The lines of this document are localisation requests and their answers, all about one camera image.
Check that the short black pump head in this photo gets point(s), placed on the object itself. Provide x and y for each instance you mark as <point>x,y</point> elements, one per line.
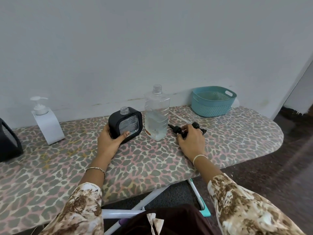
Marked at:
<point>177,130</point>

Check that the person's dark maroon garment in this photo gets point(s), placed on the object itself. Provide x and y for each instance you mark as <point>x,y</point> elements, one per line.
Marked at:
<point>176,222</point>

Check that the white ironing board leg frame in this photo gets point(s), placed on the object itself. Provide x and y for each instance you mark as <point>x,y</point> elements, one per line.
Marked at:
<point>122,214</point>

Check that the tall clear plastic bottle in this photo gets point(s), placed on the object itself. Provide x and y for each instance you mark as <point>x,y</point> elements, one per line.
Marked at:
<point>156,119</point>

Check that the white wrist band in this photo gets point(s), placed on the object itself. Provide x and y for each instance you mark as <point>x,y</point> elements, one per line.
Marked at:
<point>199,157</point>

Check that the person's right hand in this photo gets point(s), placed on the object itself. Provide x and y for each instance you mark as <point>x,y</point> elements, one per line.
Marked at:
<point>194,144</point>

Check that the leopard print ironing board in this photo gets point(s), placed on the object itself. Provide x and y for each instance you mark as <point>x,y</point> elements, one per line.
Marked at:
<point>151,163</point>

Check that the person's left hand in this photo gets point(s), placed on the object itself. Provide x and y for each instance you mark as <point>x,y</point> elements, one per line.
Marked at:
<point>107,146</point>

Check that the teal plastic basket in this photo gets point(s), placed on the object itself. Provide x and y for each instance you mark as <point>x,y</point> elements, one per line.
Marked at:
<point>212,105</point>

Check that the white soap dispenser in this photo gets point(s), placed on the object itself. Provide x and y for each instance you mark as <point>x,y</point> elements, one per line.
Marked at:
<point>49,129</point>

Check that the black square soap dispenser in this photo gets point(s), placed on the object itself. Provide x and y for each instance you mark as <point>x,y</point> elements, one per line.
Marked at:
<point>115,122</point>

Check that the person's left forearm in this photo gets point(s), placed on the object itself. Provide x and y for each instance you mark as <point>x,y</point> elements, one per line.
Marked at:
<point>90,178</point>

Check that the black pump with long tube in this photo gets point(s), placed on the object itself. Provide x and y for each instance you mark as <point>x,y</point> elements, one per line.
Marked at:
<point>195,125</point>

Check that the person's right forearm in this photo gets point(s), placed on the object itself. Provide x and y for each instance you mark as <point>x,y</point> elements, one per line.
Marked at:
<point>207,171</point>

